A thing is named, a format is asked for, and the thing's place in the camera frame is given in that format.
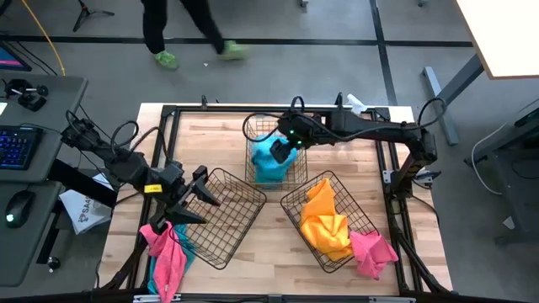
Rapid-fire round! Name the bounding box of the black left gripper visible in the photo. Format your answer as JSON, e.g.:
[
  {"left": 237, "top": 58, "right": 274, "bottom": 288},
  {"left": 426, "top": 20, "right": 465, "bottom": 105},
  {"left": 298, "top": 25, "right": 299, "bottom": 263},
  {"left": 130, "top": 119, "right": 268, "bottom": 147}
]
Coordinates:
[{"left": 145, "top": 162, "right": 221, "bottom": 236}]

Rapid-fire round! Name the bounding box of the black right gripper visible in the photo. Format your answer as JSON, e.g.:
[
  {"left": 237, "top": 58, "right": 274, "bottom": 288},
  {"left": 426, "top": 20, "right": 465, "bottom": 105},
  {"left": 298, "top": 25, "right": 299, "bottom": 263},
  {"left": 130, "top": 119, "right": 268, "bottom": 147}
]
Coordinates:
[{"left": 269, "top": 111, "right": 317, "bottom": 166}]

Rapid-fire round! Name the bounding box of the teal microfiber towel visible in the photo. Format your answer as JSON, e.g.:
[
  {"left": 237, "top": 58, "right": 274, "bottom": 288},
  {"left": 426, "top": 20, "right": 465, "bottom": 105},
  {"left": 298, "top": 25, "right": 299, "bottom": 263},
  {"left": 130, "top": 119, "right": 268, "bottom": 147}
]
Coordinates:
[
  {"left": 251, "top": 134, "right": 299, "bottom": 185},
  {"left": 146, "top": 223, "right": 197, "bottom": 295}
]

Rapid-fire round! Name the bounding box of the orange microfiber towel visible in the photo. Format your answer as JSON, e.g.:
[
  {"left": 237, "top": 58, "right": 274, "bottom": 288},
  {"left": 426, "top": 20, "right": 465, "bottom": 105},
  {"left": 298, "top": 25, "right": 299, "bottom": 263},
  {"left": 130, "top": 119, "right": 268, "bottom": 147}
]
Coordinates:
[
  {"left": 299, "top": 212, "right": 355, "bottom": 263},
  {"left": 301, "top": 178, "right": 338, "bottom": 224}
]

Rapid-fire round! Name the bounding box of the pink microfiber towel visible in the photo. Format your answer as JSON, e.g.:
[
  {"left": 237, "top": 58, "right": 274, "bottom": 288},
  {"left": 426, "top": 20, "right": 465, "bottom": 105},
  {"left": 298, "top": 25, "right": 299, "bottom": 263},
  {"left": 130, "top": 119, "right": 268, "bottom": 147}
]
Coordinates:
[
  {"left": 138, "top": 221, "right": 189, "bottom": 303},
  {"left": 349, "top": 230, "right": 400, "bottom": 281}
]

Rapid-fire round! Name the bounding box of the clear plastic spray bottle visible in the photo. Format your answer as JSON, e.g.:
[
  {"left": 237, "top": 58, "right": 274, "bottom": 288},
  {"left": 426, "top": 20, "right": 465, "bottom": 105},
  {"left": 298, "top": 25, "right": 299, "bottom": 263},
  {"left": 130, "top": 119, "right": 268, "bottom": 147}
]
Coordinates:
[{"left": 345, "top": 93, "right": 368, "bottom": 117}]

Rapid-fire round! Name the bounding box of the white printed bag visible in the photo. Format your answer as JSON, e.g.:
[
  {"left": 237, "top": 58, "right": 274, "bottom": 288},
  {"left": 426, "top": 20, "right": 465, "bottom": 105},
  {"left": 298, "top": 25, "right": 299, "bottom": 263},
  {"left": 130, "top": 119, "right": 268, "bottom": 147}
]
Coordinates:
[{"left": 58, "top": 172, "right": 113, "bottom": 236}]

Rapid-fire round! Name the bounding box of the grey desk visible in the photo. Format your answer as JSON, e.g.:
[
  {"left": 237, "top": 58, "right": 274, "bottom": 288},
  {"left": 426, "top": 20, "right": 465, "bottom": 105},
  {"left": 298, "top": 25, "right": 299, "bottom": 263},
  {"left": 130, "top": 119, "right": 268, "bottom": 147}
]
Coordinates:
[{"left": 0, "top": 72, "right": 89, "bottom": 288}]

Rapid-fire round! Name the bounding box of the black computer mouse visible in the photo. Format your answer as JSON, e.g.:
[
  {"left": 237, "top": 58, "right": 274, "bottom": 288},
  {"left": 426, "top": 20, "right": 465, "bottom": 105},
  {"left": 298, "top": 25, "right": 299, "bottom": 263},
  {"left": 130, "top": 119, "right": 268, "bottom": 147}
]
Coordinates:
[{"left": 3, "top": 189, "right": 36, "bottom": 230}]

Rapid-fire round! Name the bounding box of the person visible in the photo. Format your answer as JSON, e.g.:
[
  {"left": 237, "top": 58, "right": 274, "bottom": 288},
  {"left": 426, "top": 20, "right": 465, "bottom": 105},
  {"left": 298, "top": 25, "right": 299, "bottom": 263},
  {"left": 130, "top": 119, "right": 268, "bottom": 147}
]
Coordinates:
[{"left": 140, "top": 0, "right": 250, "bottom": 72}]

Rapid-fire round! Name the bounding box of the black backlit keyboard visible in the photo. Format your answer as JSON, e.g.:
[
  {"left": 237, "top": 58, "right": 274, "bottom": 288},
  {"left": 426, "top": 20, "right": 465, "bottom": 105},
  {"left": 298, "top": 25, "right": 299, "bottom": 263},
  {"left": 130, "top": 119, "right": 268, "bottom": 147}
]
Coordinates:
[{"left": 0, "top": 125, "right": 45, "bottom": 172}]

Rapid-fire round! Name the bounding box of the black clamp device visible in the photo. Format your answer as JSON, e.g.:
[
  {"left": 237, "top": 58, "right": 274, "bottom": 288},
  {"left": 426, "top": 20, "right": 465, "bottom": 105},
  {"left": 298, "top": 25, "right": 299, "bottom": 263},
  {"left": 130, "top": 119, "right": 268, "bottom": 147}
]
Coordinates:
[{"left": 3, "top": 78, "right": 50, "bottom": 113}]

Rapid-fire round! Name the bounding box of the black tripod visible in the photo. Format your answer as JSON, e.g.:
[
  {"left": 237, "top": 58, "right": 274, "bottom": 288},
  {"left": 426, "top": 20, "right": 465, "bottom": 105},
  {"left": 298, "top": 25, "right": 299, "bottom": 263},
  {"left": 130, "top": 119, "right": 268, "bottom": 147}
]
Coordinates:
[{"left": 72, "top": 0, "right": 115, "bottom": 34}]

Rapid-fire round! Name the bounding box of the desk monitor with pink screen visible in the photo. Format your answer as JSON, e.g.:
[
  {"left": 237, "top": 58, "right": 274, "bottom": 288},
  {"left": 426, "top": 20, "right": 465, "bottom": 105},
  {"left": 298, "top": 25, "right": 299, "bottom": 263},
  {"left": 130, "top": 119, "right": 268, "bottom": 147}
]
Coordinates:
[{"left": 0, "top": 40, "right": 33, "bottom": 72}]

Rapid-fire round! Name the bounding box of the white top table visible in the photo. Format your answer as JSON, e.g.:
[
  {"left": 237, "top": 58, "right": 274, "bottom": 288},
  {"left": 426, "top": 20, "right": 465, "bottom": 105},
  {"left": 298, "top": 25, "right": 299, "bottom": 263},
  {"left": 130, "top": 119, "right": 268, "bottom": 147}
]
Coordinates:
[{"left": 422, "top": 0, "right": 539, "bottom": 147}]

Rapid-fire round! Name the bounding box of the black wire basket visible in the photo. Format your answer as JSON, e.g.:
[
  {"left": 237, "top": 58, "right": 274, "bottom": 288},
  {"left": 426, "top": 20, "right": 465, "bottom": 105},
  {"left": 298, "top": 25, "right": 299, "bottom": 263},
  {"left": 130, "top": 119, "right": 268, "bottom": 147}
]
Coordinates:
[
  {"left": 174, "top": 167, "right": 269, "bottom": 271},
  {"left": 280, "top": 169, "right": 380, "bottom": 274}
]

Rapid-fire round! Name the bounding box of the silver wire basket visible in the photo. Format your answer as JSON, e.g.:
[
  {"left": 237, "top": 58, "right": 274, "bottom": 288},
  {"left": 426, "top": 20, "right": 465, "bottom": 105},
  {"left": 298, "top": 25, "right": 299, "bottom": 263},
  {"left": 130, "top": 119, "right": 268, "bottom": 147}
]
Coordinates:
[{"left": 243, "top": 113, "right": 308, "bottom": 190}]

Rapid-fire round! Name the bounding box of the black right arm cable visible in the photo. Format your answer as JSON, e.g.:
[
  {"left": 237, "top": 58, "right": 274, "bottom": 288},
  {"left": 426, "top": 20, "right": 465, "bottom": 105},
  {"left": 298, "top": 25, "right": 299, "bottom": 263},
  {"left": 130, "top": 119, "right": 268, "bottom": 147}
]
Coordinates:
[{"left": 242, "top": 95, "right": 447, "bottom": 144}]

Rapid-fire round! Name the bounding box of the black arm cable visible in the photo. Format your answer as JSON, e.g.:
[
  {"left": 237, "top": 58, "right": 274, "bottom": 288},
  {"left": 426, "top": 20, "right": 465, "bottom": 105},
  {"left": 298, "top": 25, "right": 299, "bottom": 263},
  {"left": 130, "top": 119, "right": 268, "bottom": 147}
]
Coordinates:
[
  {"left": 242, "top": 95, "right": 447, "bottom": 144},
  {"left": 65, "top": 109, "right": 141, "bottom": 157}
]

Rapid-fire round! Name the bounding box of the black aluminium table frame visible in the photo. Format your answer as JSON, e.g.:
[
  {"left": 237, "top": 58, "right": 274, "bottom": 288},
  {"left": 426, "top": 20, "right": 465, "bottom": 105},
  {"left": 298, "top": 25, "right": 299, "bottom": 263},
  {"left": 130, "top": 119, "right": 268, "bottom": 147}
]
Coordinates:
[{"left": 94, "top": 93, "right": 454, "bottom": 295}]

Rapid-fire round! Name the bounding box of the silver metal bracket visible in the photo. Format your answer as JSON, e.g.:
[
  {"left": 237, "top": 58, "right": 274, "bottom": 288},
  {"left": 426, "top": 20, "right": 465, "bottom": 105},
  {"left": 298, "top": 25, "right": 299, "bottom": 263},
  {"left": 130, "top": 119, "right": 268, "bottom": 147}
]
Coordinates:
[
  {"left": 132, "top": 294, "right": 182, "bottom": 303},
  {"left": 369, "top": 296, "right": 417, "bottom": 303}
]

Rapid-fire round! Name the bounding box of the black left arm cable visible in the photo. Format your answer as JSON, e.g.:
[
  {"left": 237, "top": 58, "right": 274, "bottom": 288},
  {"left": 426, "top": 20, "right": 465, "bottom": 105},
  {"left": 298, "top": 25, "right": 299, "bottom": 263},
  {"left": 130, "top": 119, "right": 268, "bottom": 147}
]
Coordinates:
[{"left": 65, "top": 109, "right": 141, "bottom": 157}]

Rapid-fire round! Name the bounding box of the white cable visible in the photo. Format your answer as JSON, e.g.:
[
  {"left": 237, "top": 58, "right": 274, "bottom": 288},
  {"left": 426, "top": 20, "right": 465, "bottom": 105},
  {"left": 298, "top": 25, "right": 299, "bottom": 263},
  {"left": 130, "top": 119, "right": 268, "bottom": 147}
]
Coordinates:
[{"left": 470, "top": 120, "right": 510, "bottom": 197}]

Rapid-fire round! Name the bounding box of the yellow cable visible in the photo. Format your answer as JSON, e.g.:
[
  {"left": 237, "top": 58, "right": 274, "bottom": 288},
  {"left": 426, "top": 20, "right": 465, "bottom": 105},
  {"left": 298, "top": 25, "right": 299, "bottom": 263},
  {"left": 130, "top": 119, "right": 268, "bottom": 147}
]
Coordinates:
[{"left": 19, "top": 0, "right": 67, "bottom": 77}]

